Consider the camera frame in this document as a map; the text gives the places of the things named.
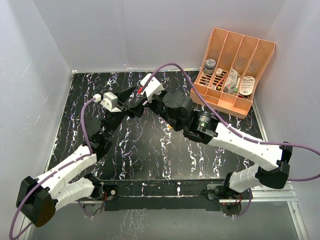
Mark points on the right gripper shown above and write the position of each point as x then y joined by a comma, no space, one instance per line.
151,105

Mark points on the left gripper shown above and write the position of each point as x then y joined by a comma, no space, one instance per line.
134,111

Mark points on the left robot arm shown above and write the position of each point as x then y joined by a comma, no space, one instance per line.
41,197

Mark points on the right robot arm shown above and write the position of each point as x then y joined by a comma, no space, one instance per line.
202,127

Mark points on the patterned lid jar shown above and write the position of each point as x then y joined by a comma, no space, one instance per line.
209,67

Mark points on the white card box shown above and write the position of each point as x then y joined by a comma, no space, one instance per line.
219,71

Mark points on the grey green small device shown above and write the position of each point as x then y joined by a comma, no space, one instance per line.
230,88

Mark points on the white paper packet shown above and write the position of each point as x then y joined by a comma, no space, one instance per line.
233,76

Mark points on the orange file organizer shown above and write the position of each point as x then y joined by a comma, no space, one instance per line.
232,67

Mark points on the black base bar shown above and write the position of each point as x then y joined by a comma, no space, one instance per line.
159,194

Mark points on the oval white blister pack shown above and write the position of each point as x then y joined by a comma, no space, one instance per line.
247,85

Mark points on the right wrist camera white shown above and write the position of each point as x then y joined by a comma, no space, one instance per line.
154,87

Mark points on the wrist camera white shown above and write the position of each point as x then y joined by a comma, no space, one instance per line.
154,87
110,102

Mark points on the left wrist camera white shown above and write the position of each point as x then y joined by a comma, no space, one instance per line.
110,102

